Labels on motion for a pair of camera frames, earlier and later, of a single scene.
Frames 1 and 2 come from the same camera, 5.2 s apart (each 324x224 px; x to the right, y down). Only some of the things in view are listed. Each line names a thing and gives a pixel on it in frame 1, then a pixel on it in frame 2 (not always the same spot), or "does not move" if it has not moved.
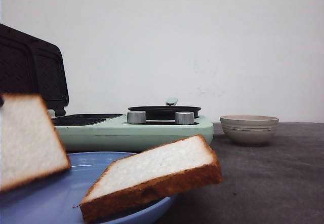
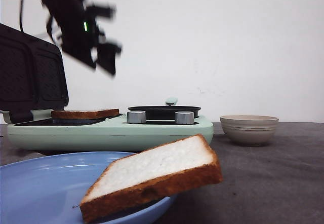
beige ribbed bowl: x=249 y=129 does not move
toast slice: x=127 y=183 does not move
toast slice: x=31 y=144 → x=70 y=114
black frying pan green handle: x=165 y=112 does not move
